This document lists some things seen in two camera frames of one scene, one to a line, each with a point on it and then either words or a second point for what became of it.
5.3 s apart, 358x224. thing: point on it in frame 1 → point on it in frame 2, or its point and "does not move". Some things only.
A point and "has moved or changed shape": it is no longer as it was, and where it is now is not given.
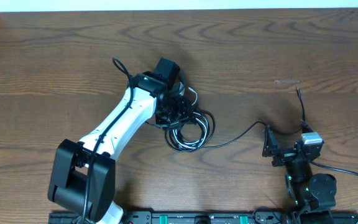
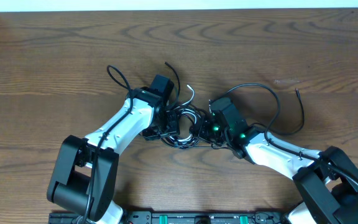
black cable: x=197 y=134 → x=276 y=104
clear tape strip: x=294 y=81 does not move
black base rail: x=207 y=218 does not move
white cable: x=201 y=119 has moved or changed shape
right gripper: x=271 y=149 → x=202 y=126
